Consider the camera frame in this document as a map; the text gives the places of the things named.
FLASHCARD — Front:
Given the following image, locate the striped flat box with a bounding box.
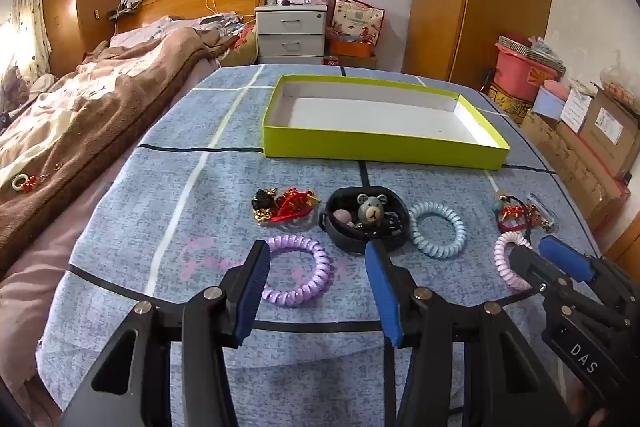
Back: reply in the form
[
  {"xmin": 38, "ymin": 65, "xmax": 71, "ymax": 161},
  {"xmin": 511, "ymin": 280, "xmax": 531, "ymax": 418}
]
[{"xmin": 497, "ymin": 36, "xmax": 566, "ymax": 75}]

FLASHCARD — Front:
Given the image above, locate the light floral bedding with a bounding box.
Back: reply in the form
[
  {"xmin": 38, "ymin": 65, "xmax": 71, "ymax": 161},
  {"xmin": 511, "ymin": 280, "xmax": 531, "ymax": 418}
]
[{"xmin": 110, "ymin": 12, "xmax": 251, "ymax": 52}]

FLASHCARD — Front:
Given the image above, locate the brown cardboard box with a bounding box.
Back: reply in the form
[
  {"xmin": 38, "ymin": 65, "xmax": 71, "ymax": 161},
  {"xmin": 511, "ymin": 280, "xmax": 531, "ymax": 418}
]
[{"xmin": 580, "ymin": 89, "xmax": 640, "ymax": 180}]

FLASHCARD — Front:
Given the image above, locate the white labelled box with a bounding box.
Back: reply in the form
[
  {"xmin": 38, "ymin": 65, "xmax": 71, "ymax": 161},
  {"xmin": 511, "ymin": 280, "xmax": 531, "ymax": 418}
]
[{"xmin": 560, "ymin": 87, "xmax": 598, "ymax": 132}]

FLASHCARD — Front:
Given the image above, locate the black smart band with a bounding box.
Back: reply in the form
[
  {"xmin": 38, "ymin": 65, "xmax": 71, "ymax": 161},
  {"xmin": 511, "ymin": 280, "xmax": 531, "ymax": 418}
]
[{"xmin": 318, "ymin": 187, "xmax": 412, "ymax": 255}]

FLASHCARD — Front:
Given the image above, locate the purple spiral hair tie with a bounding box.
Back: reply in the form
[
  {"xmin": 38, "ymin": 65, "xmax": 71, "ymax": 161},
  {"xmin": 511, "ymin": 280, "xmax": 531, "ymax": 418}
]
[{"xmin": 260, "ymin": 235, "xmax": 333, "ymax": 309}]

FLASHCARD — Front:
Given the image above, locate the black and gold charm bracelet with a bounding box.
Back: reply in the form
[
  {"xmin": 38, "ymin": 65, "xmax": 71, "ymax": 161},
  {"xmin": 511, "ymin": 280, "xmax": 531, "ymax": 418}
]
[{"xmin": 250, "ymin": 188, "xmax": 281, "ymax": 225}]

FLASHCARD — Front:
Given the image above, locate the yellow patterned box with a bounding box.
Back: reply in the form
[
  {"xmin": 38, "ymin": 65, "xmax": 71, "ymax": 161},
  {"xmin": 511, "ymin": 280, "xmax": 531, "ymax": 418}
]
[{"xmin": 487, "ymin": 84, "xmax": 536, "ymax": 125}]

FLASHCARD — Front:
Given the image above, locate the blue checked cloth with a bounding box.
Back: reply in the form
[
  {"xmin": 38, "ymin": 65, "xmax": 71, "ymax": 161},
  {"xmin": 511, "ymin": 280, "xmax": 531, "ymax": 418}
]
[{"xmin": 35, "ymin": 64, "xmax": 601, "ymax": 427}]

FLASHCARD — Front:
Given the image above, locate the grey bear charm hair tie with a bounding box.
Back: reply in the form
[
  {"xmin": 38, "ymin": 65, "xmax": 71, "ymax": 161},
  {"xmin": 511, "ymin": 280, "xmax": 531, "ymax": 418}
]
[{"xmin": 352, "ymin": 193, "xmax": 407, "ymax": 235}]

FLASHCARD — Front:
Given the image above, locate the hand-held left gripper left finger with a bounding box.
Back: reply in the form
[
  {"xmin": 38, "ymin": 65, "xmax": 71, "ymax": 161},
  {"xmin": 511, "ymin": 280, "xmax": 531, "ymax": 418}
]
[{"xmin": 57, "ymin": 239, "xmax": 273, "ymax": 427}]

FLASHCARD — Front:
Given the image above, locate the grey drawer nightstand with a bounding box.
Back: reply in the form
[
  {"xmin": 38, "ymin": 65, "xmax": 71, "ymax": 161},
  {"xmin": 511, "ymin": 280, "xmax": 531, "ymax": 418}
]
[{"xmin": 255, "ymin": 3, "xmax": 328, "ymax": 66}]

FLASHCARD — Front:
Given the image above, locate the pale blue lidded box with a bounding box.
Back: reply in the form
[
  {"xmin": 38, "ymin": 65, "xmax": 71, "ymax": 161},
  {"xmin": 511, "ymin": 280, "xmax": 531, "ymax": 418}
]
[{"xmin": 532, "ymin": 82, "xmax": 571, "ymax": 118}]

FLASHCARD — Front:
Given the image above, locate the red patterned gift bag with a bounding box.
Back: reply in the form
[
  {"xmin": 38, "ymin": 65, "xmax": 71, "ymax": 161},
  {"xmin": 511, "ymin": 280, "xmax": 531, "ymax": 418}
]
[{"xmin": 330, "ymin": 0, "xmax": 386, "ymax": 48}]

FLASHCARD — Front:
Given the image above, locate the red beaded cord bracelet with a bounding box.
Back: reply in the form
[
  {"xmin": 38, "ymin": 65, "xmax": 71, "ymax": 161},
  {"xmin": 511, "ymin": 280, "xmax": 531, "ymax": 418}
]
[{"xmin": 492, "ymin": 191, "xmax": 538, "ymax": 233}]

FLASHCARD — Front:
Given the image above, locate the light blue spiral hair tie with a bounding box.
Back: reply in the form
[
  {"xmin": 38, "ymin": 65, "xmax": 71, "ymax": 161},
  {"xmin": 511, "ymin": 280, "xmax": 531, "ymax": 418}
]
[{"xmin": 407, "ymin": 201, "xmax": 466, "ymax": 258}]

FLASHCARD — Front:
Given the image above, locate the crumpled plastic bag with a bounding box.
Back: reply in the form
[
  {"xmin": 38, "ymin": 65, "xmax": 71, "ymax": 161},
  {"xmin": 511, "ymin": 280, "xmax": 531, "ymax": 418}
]
[{"xmin": 600, "ymin": 67, "xmax": 640, "ymax": 108}]

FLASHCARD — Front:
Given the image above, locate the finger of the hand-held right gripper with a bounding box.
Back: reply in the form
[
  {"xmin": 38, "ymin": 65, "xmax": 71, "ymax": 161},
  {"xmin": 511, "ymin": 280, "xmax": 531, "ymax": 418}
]
[
  {"xmin": 509, "ymin": 246, "xmax": 571, "ymax": 298},
  {"xmin": 539, "ymin": 235, "xmax": 626, "ymax": 293}
]

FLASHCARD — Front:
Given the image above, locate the clear plastic bag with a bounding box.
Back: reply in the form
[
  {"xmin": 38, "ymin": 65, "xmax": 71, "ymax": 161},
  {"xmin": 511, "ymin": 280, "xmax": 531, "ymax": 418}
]
[{"xmin": 525, "ymin": 192, "xmax": 561, "ymax": 233}]

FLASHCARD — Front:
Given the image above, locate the yellow-green cardboard box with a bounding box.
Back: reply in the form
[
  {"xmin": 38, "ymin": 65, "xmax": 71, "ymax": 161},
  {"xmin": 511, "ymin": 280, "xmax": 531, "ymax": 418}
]
[{"xmin": 261, "ymin": 75, "xmax": 511, "ymax": 170}]

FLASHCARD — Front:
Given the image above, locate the white bead bracelet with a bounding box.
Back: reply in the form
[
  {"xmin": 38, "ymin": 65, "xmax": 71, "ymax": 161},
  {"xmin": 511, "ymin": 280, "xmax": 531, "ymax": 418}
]
[{"xmin": 11, "ymin": 173, "xmax": 46, "ymax": 194}]

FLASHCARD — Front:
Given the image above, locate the long printed cardboard box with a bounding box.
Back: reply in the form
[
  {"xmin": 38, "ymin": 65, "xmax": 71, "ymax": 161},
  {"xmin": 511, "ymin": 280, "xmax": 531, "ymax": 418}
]
[{"xmin": 520, "ymin": 112, "xmax": 631, "ymax": 233}]

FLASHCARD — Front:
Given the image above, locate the red knotted cord bracelet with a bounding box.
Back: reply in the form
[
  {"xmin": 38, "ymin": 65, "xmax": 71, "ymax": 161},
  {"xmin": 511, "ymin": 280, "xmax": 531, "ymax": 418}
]
[{"xmin": 272, "ymin": 188, "xmax": 321, "ymax": 228}]

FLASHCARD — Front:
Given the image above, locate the pink spiral hair tie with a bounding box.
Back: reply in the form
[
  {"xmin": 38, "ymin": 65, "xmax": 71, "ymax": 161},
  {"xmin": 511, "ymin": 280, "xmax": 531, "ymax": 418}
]
[{"xmin": 494, "ymin": 232, "xmax": 533, "ymax": 292}]

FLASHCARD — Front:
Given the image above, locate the orange box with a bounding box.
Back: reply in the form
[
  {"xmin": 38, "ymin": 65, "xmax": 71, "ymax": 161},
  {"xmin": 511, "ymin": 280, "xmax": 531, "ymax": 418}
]
[{"xmin": 330, "ymin": 38, "xmax": 376, "ymax": 58}]

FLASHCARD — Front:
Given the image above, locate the pink plastic bucket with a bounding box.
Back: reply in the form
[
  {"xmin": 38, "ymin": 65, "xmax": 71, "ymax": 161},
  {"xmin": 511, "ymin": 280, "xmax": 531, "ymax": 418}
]
[{"xmin": 494, "ymin": 42, "xmax": 546, "ymax": 102}]

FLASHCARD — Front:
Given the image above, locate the patterned curtain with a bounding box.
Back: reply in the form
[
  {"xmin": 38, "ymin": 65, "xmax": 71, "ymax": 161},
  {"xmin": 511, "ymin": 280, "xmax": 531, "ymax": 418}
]
[{"xmin": 0, "ymin": 0, "xmax": 51, "ymax": 72}]

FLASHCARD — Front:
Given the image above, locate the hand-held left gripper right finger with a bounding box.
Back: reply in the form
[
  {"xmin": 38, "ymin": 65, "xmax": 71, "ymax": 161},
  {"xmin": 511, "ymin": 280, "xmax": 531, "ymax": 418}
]
[{"xmin": 364, "ymin": 239, "xmax": 573, "ymax": 427}]

